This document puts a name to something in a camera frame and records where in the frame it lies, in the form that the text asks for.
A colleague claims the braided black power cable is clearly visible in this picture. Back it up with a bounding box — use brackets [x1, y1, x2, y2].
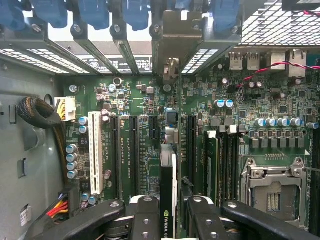
[17, 96, 73, 186]

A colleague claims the green motherboard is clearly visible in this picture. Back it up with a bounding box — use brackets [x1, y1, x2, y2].
[63, 49, 320, 236]

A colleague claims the red black twisted wire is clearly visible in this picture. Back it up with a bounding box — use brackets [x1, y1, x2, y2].
[236, 59, 320, 88]

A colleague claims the black open PC case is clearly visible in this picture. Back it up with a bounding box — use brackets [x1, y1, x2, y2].
[0, 0, 320, 240]

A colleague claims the short black expansion slot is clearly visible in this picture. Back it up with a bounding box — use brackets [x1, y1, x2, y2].
[149, 116, 158, 141]

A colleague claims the long black expansion slot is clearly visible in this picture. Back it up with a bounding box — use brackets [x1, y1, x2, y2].
[186, 114, 198, 196]
[109, 116, 122, 201]
[128, 116, 140, 198]

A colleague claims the coloured power wire bundle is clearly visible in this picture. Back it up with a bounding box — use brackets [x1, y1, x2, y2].
[46, 186, 81, 221]

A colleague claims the white power connector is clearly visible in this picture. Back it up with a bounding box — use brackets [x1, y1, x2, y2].
[54, 96, 77, 122]

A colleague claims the metal CPU socket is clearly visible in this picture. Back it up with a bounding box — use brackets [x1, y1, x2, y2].
[239, 157, 308, 222]

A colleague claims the white expansion slot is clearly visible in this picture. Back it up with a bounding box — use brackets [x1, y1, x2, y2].
[87, 111, 104, 196]

